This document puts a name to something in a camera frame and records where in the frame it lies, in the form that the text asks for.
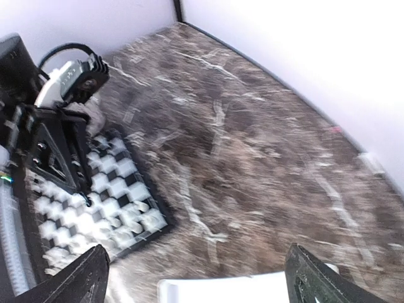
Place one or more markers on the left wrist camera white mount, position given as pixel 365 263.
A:
pixel 75 82

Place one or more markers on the white slotted cable duct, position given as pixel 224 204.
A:
pixel 9 240

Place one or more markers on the left black frame post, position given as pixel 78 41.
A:
pixel 178 10

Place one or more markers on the black silver chess board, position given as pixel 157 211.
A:
pixel 117 175

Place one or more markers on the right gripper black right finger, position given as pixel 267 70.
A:
pixel 311 280

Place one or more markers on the white plastic tray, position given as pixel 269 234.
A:
pixel 269 287

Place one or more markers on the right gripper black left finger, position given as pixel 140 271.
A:
pixel 83 280

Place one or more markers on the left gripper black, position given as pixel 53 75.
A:
pixel 53 142

